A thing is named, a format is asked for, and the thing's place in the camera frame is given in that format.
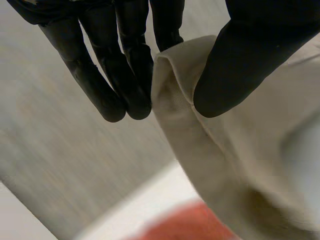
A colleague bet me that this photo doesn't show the beige shorts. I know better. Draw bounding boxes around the beige shorts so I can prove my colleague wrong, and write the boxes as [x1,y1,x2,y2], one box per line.
[150,34,320,240]

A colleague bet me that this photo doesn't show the coral towel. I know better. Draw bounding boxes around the coral towel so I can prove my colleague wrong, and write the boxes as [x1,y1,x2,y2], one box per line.
[119,201,242,240]

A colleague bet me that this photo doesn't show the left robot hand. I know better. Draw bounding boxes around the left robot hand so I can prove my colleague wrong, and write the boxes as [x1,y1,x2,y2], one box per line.
[5,0,320,123]

